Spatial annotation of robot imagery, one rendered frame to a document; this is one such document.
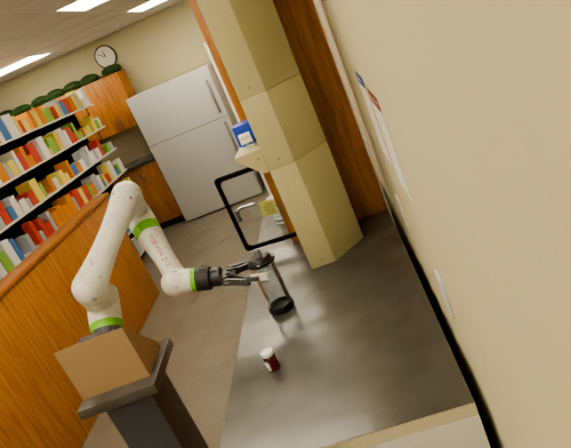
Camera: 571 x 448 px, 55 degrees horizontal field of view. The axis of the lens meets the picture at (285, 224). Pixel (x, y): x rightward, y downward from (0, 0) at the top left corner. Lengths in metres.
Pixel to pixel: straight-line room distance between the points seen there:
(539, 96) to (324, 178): 2.03
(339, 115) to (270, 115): 0.48
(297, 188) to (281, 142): 0.20
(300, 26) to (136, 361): 1.53
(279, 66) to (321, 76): 0.35
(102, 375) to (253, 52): 1.34
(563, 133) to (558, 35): 0.05
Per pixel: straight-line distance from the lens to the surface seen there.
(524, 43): 0.31
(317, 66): 2.52
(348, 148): 2.59
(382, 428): 1.48
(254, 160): 2.22
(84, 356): 2.23
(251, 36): 2.17
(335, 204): 2.36
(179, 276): 2.12
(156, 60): 7.96
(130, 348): 2.17
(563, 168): 0.32
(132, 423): 2.36
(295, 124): 2.23
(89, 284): 2.15
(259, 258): 2.06
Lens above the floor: 1.92
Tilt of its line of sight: 19 degrees down
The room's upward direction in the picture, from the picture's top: 23 degrees counter-clockwise
